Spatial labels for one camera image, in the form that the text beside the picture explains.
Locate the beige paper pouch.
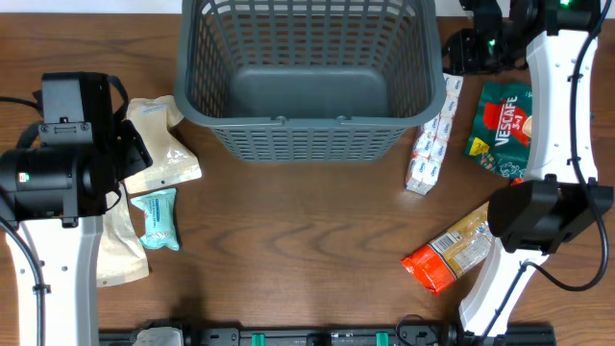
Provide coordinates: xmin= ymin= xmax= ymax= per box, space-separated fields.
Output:
xmin=96 ymin=185 xmax=150 ymax=287
xmin=125 ymin=95 xmax=203 ymax=194

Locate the green Nescafe coffee bag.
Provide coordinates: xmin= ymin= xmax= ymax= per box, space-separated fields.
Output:
xmin=464 ymin=82 xmax=532 ymax=180

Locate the teal wet wipes pack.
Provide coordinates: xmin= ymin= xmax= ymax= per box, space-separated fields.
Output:
xmin=131 ymin=188 xmax=180 ymax=251

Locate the white tissue pack box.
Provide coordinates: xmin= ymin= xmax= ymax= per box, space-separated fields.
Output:
xmin=406 ymin=74 xmax=463 ymax=195

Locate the dark grey plastic basket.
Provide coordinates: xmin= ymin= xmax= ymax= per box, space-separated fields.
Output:
xmin=175 ymin=0 xmax=446 ymax=161

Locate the red spaghetti pasta packet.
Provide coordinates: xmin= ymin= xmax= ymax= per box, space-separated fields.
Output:
xmin=401 ymin=202 xmax=493 ymax=295

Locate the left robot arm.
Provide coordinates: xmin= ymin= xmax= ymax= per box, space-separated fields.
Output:
xmin=1 ymin=72 xmax=153 ymax=345

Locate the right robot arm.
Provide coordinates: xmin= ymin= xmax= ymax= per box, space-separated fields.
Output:
xmin=443 ymin=0 xmax=614 ymax=345

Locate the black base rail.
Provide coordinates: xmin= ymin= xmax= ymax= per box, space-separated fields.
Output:
xmin=98 ymin=322 xmax=557 ymax=346

